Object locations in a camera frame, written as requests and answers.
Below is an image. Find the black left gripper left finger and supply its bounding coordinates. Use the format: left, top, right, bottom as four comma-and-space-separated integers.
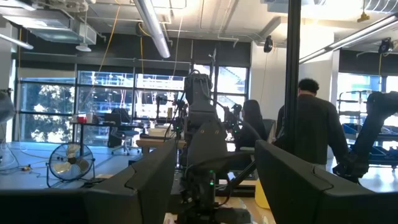
0, 139, 177, 224

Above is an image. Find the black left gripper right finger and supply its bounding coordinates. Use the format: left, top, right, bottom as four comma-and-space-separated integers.
254, 139, 398, 224

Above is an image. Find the yellow block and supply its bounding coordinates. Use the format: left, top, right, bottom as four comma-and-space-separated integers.
254, 179, 271, 210

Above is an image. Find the black floor fan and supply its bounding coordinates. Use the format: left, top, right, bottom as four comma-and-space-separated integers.
45, 141, 96, 189

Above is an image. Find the wooden background table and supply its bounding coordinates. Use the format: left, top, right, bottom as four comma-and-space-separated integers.
135, 138, 187, 156

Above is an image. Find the person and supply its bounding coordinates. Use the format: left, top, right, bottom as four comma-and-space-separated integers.
234, 99, 269, 156
275, 77, 349, 171

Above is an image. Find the office chair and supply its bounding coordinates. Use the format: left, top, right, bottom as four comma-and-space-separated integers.
109, 107, 141, 156

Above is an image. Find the black desk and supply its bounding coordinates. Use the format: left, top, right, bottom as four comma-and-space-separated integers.
70, 119, 147, 156

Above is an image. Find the white round ceiling fixture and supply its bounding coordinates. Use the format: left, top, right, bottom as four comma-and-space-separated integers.
75, 42, 93, 53

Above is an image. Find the LED light bar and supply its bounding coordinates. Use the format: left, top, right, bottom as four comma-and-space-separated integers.
298, 14, 398, 65

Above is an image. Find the silver ceiling pipe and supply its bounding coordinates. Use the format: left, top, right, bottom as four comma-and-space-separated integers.
132, 0, 172, 59

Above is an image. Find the ceiling air unit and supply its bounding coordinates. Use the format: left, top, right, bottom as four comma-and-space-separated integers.
1, 12, 98, 46

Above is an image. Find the fluorescent tube light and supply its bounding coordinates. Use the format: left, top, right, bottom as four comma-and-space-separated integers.
0, 32, 35, 51

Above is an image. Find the yellow hanging plug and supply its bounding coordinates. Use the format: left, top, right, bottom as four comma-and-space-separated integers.
356, 0, 371, 24

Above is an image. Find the black cord reel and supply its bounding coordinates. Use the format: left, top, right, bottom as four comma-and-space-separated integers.
377, 37, 395, 55
262, 35, 274, 54

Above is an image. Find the yellow hanging cable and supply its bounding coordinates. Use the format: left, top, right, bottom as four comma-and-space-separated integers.
98, 0, 122, 74

